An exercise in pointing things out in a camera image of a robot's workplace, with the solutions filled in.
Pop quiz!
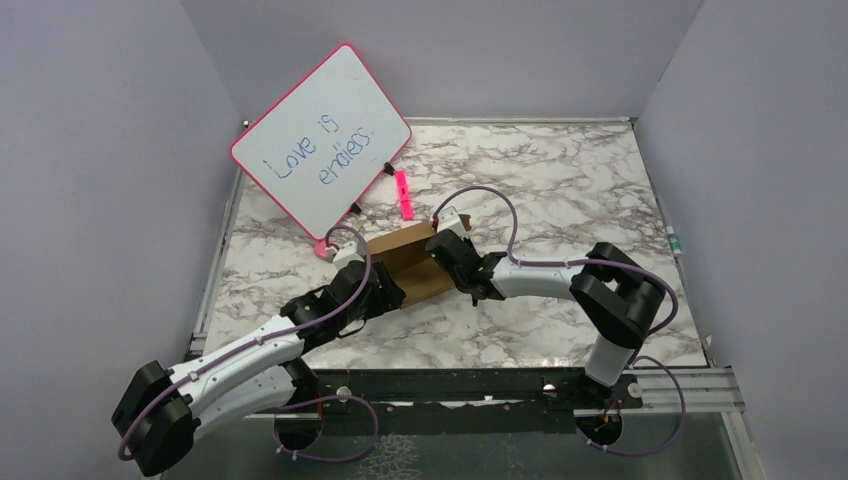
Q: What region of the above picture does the brown cardboard box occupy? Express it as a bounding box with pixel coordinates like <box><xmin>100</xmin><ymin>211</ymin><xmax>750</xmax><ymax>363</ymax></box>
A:
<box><xmin>368</xmin><ymin>221</ymin><xmax>455</xmax><ymax>308</ymax></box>

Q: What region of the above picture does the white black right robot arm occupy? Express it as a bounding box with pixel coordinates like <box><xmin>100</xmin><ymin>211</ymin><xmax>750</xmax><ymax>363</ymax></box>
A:
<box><xmin>425</xmin><ymin>230</ymin><xmax>679</xmax><ymax>407</ymax></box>

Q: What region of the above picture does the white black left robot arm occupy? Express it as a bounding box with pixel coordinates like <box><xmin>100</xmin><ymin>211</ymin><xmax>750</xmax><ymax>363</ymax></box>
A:
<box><xmin>111</xmin><ymin>260</ymin><xmax>406</xmax><ymax>476</ymax></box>

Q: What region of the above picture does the pink grey whiteboard eraser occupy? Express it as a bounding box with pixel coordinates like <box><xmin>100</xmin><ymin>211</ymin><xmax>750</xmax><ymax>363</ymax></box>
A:
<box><xmin>313</xmin><ymin>240</ymin><xmax>337</xmax><ymax>262</ymax></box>

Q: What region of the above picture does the pink marker pen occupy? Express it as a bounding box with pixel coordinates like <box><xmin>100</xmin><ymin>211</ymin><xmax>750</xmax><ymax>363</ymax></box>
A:
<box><xmin>394</xmin><ymin>170</ymin><xmax>414</xmax><ymax>221</ymax></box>

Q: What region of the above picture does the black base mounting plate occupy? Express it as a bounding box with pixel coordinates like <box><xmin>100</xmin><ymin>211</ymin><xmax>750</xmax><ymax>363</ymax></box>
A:
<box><xmin>266</xmin><ymin>367</ymin><xmax>643</xmax><ymax>440</ymax></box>

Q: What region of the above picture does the pink-framed whiteboard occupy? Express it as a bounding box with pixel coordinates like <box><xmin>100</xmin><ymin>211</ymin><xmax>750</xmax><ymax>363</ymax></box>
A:
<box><xmin>230</xmin><ymin>43</ymin><xmax>412</xmax><ymax>240</ymax></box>

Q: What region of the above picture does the green white glue stick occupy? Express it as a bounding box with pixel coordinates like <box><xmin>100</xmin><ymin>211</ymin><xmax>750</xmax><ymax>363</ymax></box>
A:
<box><xmin>666</xmin><ymin>226</ymin><xmax>682</xmax><ymax>258</ymax></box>

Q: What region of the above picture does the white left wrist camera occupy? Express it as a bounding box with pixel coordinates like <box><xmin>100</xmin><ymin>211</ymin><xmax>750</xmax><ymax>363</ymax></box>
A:
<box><xmin>327</xmin><ymin>240</ymin><xmax>366</xmax><ymax>270</ymax></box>

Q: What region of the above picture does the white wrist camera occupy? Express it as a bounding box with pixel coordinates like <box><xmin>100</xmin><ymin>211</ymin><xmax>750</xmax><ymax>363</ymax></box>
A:
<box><xmin>327</xmin><ymin>240</ymin><xmax>366</xmax><ymax>270</ymax></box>
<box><xmin>434</xmin><ymin>206</ymin><xmax>468</xmax><ymax>239</ymax></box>

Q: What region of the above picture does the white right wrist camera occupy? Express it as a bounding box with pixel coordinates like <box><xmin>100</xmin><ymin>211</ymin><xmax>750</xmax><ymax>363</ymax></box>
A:
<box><xmin>434</xmin><ymin>206</ymin><xmax>468</xmax><ymax>239</ymax></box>

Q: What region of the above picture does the aluminium frame rail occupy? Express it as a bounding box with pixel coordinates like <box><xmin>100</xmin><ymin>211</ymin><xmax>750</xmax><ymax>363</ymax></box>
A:
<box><xmin>139</xmin><ymin>367</ymin><xmax>757</xmax><ymax>480</ymax></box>

